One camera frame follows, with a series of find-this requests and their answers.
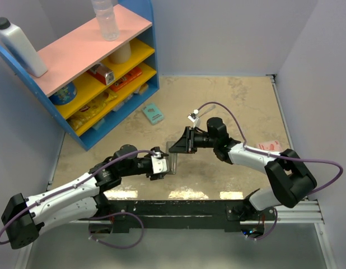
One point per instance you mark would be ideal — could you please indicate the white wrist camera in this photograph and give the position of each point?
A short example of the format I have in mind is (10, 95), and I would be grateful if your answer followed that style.
(194, 118)
(159, 163)

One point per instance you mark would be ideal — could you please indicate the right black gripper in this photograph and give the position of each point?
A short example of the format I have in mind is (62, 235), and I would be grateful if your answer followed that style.
(186, 143)

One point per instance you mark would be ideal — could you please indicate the blue wooden shelf unit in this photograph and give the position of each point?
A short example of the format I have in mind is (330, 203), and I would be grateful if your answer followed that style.
(69, 58)

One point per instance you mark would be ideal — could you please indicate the grey remote control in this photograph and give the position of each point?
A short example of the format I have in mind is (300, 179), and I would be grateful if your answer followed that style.
(172, 158)

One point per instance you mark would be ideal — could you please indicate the teal card box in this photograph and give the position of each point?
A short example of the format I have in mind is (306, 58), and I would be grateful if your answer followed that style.
(152, 113)

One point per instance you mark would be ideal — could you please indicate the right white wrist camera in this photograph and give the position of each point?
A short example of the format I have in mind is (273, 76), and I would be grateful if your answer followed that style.
(194, 118)

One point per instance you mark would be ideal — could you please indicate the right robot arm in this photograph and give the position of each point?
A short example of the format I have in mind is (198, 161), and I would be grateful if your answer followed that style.
(290, 179)

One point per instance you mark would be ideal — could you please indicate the white bottle black cap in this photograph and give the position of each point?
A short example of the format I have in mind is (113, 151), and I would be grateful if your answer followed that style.
(21, 48)

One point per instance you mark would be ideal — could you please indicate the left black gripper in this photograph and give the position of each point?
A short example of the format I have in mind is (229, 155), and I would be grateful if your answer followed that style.
(154, 176)

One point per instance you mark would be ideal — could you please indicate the beige paper cup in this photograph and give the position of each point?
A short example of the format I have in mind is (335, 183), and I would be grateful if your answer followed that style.
(121, 55)

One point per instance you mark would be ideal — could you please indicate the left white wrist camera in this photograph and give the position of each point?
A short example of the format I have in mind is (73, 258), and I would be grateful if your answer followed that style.
(159, 163)

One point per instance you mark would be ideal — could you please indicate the white sponge on shelf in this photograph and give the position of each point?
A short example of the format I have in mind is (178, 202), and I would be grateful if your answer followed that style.
(141, 90)

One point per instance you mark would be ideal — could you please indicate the clear plastic water bottle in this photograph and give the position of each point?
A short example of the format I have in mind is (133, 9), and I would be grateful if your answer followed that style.
(105, 16)

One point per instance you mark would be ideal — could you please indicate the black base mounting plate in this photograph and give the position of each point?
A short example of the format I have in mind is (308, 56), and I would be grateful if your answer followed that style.
(224, 215)

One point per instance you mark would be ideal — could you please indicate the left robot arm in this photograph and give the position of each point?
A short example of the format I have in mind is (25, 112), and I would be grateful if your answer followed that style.
(25, 218)

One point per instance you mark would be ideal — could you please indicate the blue round tin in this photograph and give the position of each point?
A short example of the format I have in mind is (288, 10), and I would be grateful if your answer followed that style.
(65, 95)

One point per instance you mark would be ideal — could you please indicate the clear handled screwdriver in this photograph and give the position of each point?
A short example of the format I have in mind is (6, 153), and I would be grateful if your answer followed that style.
(208, 110)

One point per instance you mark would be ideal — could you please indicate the red silver snack box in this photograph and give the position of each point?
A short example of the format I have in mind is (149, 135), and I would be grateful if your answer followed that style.
(102, 73)

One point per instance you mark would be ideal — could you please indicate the orange flat box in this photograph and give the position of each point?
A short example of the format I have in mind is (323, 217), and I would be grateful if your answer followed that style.
(126, 79)

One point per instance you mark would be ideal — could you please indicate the yellow chips bag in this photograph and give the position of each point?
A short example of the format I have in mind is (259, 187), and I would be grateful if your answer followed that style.
(91, 109)

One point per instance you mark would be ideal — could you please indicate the pink snack packet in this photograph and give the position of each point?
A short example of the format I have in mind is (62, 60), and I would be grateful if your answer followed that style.
(273, 145)

